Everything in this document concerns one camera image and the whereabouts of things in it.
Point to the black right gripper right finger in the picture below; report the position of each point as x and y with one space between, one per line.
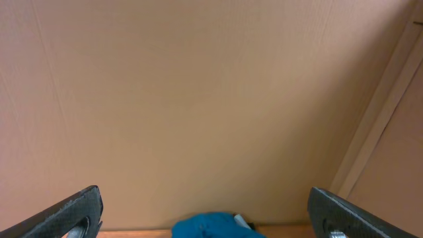
333 216

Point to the light blue folded jeans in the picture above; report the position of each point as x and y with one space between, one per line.
239 220

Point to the blue polo shirt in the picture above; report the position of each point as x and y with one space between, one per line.
212 225

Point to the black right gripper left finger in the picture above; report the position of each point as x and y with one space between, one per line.
76 216

